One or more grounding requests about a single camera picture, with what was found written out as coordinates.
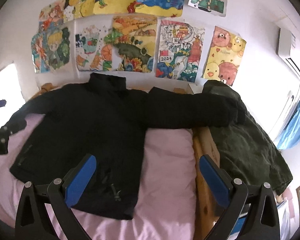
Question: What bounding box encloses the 2024 dragon drawing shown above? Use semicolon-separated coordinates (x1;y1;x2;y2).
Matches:
155;20;205;83

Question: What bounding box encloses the autumn landscape drawing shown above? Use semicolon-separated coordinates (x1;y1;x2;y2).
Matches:
111;15;158;73

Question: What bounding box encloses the pineapple drawing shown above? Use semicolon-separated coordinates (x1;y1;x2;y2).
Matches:
63;0;100;22

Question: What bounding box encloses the wooden bed frame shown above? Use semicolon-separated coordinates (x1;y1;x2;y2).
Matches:
37;82;222;240

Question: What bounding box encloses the blue cloth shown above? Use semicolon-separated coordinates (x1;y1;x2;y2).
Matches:
276;101;300;150

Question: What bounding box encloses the black puffer jacket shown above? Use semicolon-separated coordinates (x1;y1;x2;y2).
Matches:
6;73;245;220

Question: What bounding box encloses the pigs and chicks drawing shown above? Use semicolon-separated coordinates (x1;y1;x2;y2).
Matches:
202;26;247;86

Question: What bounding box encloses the mermaid girl drawing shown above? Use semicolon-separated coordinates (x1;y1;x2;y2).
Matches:
31;33;50;74

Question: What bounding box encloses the bright window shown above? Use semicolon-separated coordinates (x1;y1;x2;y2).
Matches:
0;63;25;127

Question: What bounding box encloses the pink bed sheet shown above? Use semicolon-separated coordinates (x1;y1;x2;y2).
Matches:
0;114;196;239

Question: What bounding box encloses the orange juice drawing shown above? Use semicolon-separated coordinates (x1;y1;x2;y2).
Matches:
75;24;113;72

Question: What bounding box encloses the blond boy drawing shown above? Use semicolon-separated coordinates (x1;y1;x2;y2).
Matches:
46;25;71;72

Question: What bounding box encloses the dark green jacket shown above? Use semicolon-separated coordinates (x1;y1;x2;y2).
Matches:
202;80;294;196

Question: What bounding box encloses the white air conditioner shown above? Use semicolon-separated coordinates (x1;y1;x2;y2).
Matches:
276;28;300;79

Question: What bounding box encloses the red-haired girl drawing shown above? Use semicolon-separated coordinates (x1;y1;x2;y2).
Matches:
38;0;65;33

